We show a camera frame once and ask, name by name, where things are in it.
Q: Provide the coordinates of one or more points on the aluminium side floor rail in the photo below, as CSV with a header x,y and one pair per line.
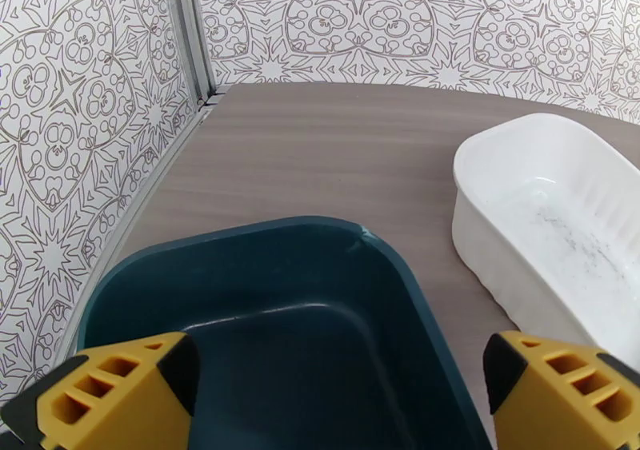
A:
x,y
145,209

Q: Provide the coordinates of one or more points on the aluminium corner post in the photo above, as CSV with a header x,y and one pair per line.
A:
x,y
192,34

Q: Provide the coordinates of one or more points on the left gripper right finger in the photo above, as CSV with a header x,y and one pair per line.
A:
x,y
555,408

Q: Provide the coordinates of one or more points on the dark teal plastic bin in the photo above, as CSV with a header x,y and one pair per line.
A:
x,y
300,343

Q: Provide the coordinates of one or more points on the white plastic bin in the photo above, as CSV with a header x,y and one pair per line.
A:
x,y
550,224

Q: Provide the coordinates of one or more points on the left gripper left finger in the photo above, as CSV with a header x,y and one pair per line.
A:
x,y
110,403

